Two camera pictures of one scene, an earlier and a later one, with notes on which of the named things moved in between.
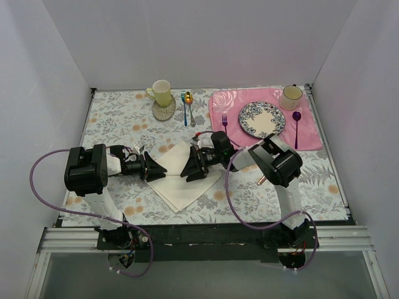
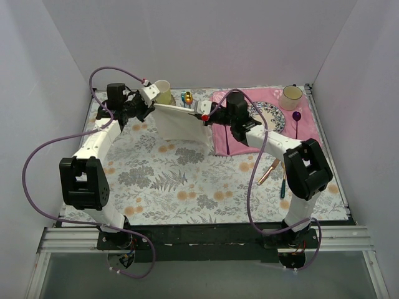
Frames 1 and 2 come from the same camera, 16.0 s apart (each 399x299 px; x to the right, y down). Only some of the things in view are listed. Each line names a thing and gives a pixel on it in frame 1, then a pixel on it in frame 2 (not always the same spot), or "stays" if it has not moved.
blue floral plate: (259, 119) stays
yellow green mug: (161, 92) stays
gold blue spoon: (183, 97) stays
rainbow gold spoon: (189, 99) stays
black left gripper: (146, 166) to (146, 108)
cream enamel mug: (289, 99) stays
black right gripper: (199, 162) to (211, 114)
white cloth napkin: (174, 190) to (177, 123)
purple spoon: (297, 116) stays
